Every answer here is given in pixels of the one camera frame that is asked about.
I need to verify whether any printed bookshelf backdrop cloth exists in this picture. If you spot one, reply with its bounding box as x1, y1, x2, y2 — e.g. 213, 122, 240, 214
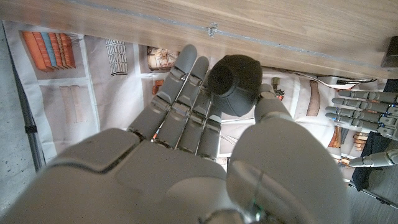
1, 20, 398, 184

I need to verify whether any black rubber air blower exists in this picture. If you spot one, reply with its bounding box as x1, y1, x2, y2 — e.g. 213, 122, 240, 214
207, 54, 264, 118

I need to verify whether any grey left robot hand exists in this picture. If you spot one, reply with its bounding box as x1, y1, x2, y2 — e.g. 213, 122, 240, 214
325, 89, 398, 168

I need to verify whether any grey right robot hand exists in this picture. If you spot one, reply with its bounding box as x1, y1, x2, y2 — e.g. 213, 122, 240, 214
0, 44, 352, 224

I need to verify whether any black backdrop stand pole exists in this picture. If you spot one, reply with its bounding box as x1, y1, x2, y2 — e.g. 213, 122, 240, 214
6, 46, 46, 172

